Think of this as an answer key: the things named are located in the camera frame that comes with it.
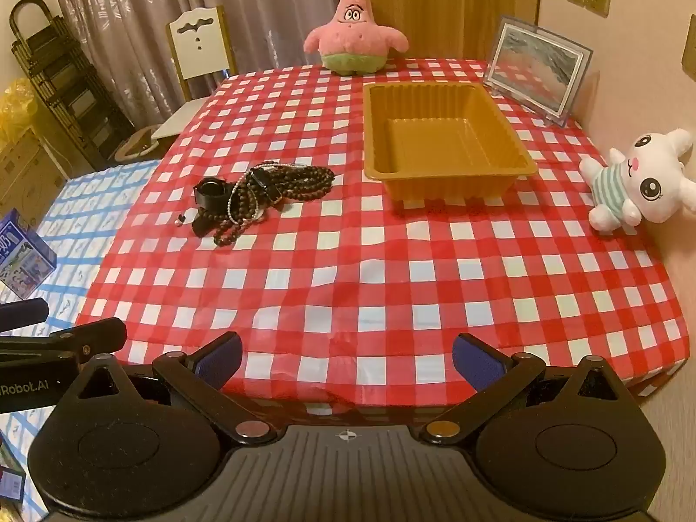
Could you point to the blue printed box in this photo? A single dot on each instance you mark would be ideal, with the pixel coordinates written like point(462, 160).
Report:
point(22, 255)

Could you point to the black wrist band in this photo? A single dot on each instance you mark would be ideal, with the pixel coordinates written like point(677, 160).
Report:
point(266, 182)

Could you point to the black wristwatch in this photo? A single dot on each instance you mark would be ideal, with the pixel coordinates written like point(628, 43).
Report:
point(209, 196)

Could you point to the wooden wardrobe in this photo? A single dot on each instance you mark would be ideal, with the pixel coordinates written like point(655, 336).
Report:
point(435, 5)

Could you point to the sheer patterned curtain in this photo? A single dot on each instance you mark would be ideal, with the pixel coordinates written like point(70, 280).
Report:
point(136, 22)

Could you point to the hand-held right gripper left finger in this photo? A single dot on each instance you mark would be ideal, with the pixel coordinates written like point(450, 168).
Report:
point(220, 359)

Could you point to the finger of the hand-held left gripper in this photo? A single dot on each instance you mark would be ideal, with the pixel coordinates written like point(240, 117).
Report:
point(81, 340)
point(24, 314)

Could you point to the white wooden chair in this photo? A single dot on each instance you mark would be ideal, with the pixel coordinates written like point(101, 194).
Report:
point(198, 43)

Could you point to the cardboard box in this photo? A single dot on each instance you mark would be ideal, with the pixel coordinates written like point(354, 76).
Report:
point(27, 174)

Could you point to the white bunny plush toy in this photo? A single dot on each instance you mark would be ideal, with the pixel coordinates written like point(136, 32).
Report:
point(652, 179)

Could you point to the blue checkered tablecloth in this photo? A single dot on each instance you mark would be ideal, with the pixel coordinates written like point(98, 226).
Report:
point(81, 212)

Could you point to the pink starfish plush toy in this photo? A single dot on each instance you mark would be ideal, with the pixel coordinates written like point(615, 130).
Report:
point(353, 27)

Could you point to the clear sand picture frame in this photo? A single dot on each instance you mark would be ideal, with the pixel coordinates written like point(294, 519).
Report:
point(535, 70)

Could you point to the yellow plastic bag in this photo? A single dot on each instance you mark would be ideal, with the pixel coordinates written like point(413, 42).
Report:
point(16, 109)

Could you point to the dark printed box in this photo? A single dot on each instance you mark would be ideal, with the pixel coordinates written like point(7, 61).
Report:
point(10, 486)

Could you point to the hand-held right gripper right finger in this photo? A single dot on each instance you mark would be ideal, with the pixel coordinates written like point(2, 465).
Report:
point(478, 361)

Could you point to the yellow plastic tray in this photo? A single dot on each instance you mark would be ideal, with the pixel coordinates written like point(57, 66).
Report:
point(435, 147)

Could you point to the black folding cart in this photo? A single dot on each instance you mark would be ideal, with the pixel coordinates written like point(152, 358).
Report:
point(65, 81)

